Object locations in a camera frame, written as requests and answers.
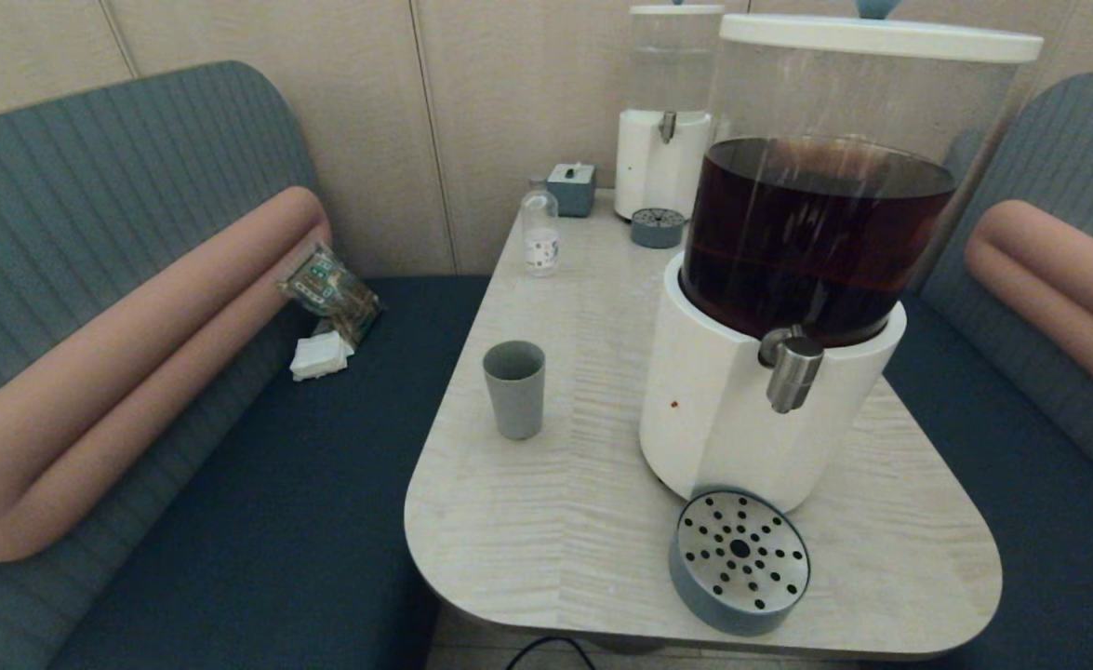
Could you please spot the ribbed grey-blue sofa backrest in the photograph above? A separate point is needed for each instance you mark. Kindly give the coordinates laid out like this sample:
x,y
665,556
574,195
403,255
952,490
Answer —
x,y
1067,158
90,186

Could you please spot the small white dispenser lid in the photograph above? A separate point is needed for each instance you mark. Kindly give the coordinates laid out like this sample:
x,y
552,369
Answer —
x,y
676,9

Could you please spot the clear snack packet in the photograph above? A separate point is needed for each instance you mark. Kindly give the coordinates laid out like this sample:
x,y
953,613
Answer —
x,y
332,290

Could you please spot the small clear plastic bottle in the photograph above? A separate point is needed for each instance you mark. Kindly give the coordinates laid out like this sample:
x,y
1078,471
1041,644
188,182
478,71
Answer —
x,y
539,242

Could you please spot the grey-blue square box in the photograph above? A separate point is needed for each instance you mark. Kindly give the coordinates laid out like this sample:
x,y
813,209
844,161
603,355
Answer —
x,y
569,194

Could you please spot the small round perforated drip tray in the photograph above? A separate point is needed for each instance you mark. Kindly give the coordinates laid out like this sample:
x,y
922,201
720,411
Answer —
x,y
657,231

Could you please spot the large round perforated drip tray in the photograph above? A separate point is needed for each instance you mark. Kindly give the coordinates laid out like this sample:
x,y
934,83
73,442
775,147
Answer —
x,y
741,558

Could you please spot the small water beverage dispenser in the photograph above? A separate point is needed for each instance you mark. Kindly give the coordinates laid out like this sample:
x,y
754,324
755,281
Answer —
x,y
653,167

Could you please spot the large white dispenser lid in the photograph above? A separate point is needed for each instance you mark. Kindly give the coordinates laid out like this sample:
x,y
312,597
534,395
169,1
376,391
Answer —
x,y
881,37

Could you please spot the white napkin stack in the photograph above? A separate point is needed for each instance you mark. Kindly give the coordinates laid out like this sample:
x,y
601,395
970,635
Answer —
x,y
321,357

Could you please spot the grey-blue plastic cup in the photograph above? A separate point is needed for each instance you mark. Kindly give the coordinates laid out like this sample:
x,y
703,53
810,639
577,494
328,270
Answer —
x,y
515,400

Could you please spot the large tea beverage dispenser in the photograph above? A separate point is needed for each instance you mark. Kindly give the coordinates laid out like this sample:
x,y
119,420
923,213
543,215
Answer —
x,y
713,419

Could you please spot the dark blue sofa seat cushion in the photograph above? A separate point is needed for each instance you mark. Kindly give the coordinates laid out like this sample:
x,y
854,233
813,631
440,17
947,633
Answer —
x,y
1048,558
276,521

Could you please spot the large steel dispenser tap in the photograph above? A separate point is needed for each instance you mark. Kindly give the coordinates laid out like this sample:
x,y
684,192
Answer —
x,y
793,372

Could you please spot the pink cylindrical sofa bolster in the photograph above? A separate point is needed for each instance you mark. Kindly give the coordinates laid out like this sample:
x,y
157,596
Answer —
x,y
1048,270
90,391

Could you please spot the small steel dispenser tap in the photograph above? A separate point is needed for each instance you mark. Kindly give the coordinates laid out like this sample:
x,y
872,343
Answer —
x,y
667,127

